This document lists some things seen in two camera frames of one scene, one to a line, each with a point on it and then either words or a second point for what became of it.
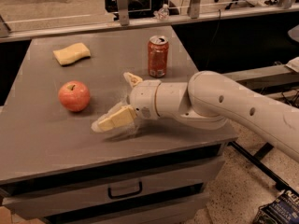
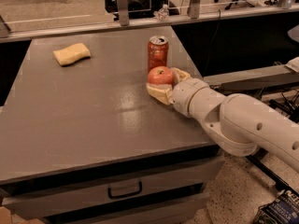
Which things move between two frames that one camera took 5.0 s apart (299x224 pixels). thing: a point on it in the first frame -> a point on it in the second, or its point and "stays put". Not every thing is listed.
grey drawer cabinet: x=56 y=169 stays put
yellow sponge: x=72 y=53 stays put
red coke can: x=158 y=49 stays put
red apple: x=74 y=95 -> x=161 y=75
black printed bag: x=284 y=209 stays put
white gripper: x=142 y=99 -> x=184 y=92
